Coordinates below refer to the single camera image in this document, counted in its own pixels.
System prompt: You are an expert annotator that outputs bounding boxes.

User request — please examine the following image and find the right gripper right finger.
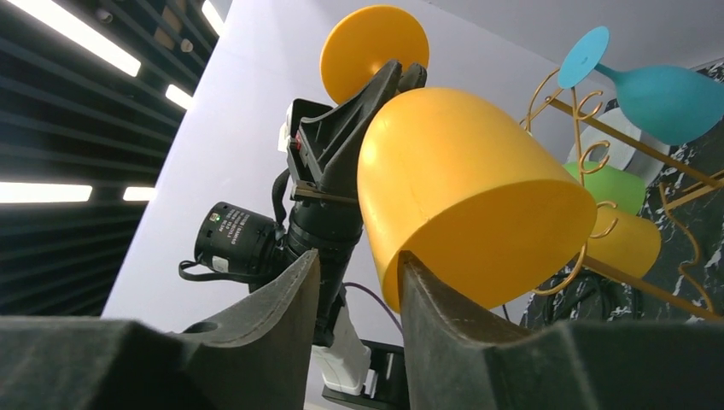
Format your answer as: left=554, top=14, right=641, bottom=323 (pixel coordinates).
left=398, top=251, right=723, bottom=409

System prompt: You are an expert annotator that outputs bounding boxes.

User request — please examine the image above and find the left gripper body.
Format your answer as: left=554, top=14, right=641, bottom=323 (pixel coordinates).
left=286, top=60, right=428, bottom=204

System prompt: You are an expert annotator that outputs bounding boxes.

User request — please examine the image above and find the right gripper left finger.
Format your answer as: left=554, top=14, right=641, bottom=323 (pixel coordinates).
left=1, top=251, right=320, bottom=409

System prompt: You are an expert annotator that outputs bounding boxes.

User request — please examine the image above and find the orange wine glass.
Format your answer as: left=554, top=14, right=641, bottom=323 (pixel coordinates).
left=320, top=5, right=597, bottom=311
left=583, top=206, right=662, bottom=279

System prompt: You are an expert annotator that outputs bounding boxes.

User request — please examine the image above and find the blue wine glass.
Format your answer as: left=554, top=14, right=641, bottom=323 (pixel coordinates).
left=558, top=26, right=723, bottom=145

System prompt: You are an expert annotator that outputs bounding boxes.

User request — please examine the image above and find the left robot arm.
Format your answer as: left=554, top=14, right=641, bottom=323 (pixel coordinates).
left=178, top=60, right=427, bottom=409

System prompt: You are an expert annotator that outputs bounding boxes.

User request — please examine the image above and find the green wine glass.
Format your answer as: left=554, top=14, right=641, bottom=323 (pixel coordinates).
left=584, top=165, right=647, bottom=215

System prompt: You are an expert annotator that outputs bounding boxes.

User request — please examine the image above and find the white filament spool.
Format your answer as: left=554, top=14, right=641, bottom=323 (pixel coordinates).
left=581, top=108, right=670, bottom=185

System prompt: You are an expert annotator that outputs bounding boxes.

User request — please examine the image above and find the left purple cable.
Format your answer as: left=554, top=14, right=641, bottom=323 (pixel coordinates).
left=342, top=281, right=406, bottom=335

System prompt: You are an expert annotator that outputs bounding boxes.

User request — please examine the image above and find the gold wire wine glass rack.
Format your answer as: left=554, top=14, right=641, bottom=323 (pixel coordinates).
left=534, top=100, right=721, bottom=323

